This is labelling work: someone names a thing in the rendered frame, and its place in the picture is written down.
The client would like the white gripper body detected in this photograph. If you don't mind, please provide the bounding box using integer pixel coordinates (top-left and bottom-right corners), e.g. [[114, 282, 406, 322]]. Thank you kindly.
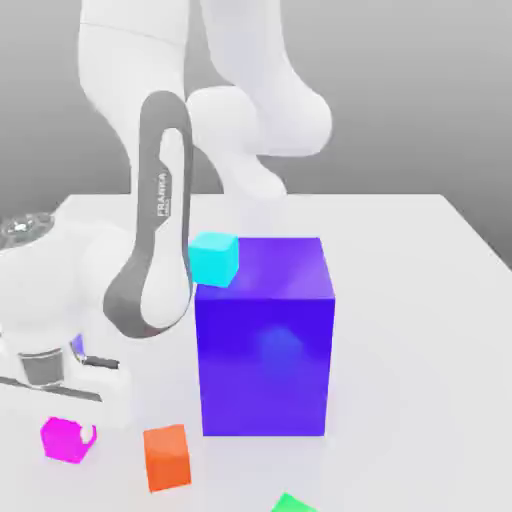
[[0, 374, 108, 426]]

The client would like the small magenta cube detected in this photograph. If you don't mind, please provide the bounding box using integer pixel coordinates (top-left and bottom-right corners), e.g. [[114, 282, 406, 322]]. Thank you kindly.
[[39, 415, 98, 465]]

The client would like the small orange cube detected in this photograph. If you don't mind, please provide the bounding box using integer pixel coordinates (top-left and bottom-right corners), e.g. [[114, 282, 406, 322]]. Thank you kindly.
[[142, 423, 192, 493]]

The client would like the small cyan cube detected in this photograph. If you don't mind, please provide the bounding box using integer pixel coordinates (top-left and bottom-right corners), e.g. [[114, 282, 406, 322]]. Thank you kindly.
[[187, 230, 241, 289]]

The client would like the small green cube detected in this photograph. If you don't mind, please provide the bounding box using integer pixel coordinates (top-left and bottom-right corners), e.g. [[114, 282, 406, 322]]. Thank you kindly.
[[269, 492, 319, 512]]

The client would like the large blue box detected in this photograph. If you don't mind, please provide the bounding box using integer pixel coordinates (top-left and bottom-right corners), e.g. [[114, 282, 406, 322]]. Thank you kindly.
[[194, 236, 336, 438]]

